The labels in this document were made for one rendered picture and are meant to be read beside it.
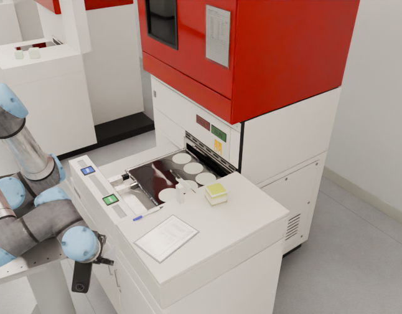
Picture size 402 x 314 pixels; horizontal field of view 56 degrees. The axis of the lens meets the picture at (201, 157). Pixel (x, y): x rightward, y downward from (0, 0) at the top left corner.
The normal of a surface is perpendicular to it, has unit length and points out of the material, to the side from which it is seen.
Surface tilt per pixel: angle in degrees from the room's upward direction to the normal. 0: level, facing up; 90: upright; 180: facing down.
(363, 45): 90
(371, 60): 90
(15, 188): 51
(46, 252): 0
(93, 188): 0
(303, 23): 90
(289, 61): 90
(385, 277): 0
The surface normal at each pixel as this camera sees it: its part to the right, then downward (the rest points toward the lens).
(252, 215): 0.00, -0.83
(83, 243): 0.16, -0.33
